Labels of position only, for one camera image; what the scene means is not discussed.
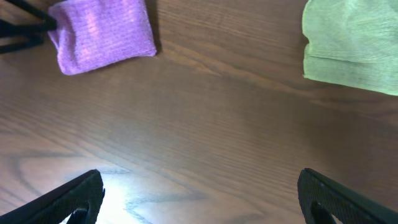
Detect purple microfiber cloth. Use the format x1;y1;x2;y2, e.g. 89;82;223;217
48;0;157;75

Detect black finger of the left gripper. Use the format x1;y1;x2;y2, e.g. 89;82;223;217
1;20;57;54

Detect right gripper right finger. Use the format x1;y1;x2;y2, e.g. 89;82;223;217
297;168;397;224

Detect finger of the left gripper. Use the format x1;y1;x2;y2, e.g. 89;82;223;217
1;0;57;31

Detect green microfiber cloth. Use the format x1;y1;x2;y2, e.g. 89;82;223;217
302;0;397;96

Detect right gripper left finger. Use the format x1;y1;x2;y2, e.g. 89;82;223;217
1;169;105;224

